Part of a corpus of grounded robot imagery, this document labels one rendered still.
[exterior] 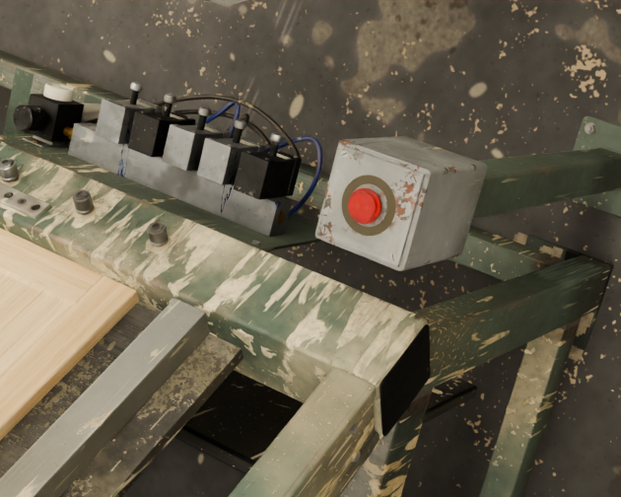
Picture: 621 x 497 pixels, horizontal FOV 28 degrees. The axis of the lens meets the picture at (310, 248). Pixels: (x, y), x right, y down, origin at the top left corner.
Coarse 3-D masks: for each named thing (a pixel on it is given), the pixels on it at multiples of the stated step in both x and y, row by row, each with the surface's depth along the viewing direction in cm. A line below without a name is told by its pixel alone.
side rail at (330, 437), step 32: (320, 384) 143; (352, 384) 142; (320, 416) 139; (352, 416) 139; (288, 448) 137; (320, 448) 136; (352, 448) 144; (256, 480) 134; (288, 480) 134; (320, 480) 139
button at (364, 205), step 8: (360, 192) 136; (368, 192) 136; (352, 200) 137; (360, 200) 137; (368, 200) 136; (376, 200) 136; (352, 208) 137; (360, 208) 137; (368, 208) 136; (376, 208) 136; (352, 216) 138; (360, 216) 137; (368, 216) 136; (376, 216) 136
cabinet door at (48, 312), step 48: (0, 240) 170; (0, 288) 163; (48, 288) 162; (96, 288) 161; (0, 336) 157; (48, 336) 156; (96, 336) 156; (0, 384) 151; (48, 384) 151; (0, 432) 146
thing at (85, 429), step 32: (160, 320) 153; (192, 320) 153; (128, 352) 150; (160, 352) 150; (96, 384) 147; (128, 384) 146; (160, 384) 150; (64, 416) 144; (96, 416) 143; (128, 416) 147; (32, 448) 141; (64, 448) 140; (96, 448) 143; (0, 480) 138; (32, 480) 138; (64, 480) 140
